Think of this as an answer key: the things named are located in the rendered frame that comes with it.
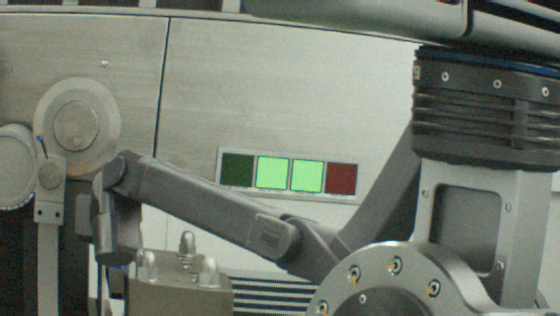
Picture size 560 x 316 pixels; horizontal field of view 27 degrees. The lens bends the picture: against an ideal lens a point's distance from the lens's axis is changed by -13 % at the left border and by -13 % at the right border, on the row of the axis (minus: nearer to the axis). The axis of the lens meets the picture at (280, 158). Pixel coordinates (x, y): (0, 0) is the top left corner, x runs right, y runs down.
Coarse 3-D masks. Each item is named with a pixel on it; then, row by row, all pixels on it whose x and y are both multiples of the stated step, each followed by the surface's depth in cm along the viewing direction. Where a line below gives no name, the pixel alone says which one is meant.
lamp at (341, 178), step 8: (328, 168) 222; (336, 168) 222; (344, 168) 223; (352, 168) 223; (328, 176) 222; (336, 176) 222; (344, 176) 223; (352, 176) 223; (328, 184) 222; (336, 184) 222; (344, 184) 223; (352, 184) 223; (336, 192) 223; (344, 192) 223; (352, 192) 223
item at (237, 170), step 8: (224, 160) 219; (232, 160) 219; (240, 160) 219; (248, 160) 220; (224, 168) 219; (232, 168) 219; (240, 168) 220; (248, 168) 220; (224, 176) 219; (232, 176) 219; (240, 176) 220; (248, 176) 220; (240, 184) 220; (248, 184) 220
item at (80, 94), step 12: (60, 96) 181; (72, 96) 181; (84, 96) 182; (96, 96) 182; (48, 108) 181; (96, 108) 182; (48, 120) 181; (108, 120) 182; (48, 132) 181; (108, 132) 183; (48, 144) 181; (96, 144) 182; (72, 156) 182; (84, 156) 182
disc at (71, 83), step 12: (60, 84) 181; (72, 84) 181; (84, 84) 182; (96, 84) 182; (48, 96) 181; (108, 96) 183; (36, 108) 181; (108, 108) 183; (36, 120) 181; (120, 120) 183; (36, 132) 181; (36, 144) 181; (108, 144) 183; (96, 156) 183; (108, 156) 183; (72, 168) 182; (84, 168) 183; (96, 168) 183
